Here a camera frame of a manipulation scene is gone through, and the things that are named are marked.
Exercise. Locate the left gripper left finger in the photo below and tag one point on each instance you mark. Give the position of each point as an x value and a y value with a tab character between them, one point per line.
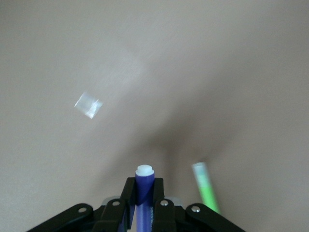
113	215

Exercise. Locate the purple marker pen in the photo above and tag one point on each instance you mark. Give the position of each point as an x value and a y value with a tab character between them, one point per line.
144	193

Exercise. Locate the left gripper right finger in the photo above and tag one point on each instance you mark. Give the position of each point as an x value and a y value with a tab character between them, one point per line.
166	215

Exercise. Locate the green marker pen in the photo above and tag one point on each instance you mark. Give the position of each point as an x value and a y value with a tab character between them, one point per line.
207	191

